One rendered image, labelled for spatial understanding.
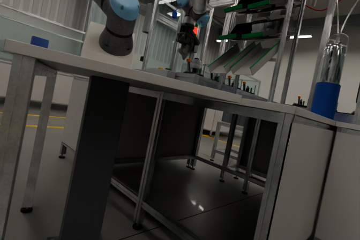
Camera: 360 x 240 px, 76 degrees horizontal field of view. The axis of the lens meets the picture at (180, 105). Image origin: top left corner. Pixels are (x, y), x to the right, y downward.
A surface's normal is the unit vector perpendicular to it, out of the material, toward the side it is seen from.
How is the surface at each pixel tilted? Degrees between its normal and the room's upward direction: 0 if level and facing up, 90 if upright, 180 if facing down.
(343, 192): 90
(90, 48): 47
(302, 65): 90
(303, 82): 90
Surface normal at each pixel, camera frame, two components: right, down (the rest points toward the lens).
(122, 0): 0.44, -0.51
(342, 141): -0.68, -0.12
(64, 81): 0.69, 0.15
